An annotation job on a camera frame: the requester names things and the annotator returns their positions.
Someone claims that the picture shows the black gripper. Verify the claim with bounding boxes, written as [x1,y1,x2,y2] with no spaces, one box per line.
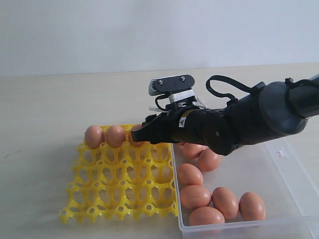
[132,108,239,156]

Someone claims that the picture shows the brown egg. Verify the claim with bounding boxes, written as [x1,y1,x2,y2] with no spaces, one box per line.
[179,185,211,210]
[106,125,126,147]
[129,124,144,147]
[177,163,203,186]
[212,187,239,220]
[188,206,225,226]
[182,143,207,160]
[84,125,105,149]
[197,148,221,172]
[239,192,266,221]

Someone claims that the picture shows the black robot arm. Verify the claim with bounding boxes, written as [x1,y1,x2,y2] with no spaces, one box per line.
[132,75,319,156]

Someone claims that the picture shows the clear plastic container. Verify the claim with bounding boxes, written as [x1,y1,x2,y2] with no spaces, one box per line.
[177,139,319,239]

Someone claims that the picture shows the yellow plastic egg tray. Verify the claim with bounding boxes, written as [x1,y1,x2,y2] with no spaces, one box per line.
[59,140,178,224]

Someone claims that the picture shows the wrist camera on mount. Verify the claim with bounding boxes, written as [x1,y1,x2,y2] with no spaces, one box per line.
[149,75,207,114]

